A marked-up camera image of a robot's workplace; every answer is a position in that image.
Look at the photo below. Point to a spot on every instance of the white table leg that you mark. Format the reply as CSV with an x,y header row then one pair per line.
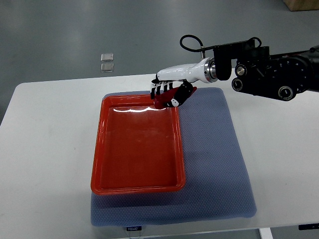
x,y
265,233

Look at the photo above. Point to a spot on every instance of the red pepper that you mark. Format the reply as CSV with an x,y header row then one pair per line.
x,y
173,98

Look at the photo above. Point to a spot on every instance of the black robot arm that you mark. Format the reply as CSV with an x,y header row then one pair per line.
x,y
279,76

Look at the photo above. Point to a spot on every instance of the black table label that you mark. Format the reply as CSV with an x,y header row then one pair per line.
x,y
134,228

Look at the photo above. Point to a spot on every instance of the upper metal floor plate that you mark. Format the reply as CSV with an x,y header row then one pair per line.
x,y
107,57

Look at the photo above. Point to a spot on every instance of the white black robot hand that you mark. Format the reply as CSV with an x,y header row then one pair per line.
x,y
183,75

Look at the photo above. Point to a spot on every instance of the blue-grey textured mat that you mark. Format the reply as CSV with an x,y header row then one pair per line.
x,y
217,183

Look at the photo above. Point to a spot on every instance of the red plastic tray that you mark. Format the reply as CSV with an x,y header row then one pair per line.
x,y
138,148

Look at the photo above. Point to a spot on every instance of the lower metal floor plate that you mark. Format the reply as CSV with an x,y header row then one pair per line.
x,y
107,67

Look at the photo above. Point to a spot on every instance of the metal floor plate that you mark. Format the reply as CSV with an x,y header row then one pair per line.
x,y
107,67
107,57

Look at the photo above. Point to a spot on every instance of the cardboard box corner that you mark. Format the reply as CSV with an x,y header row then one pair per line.
x,y
302,5

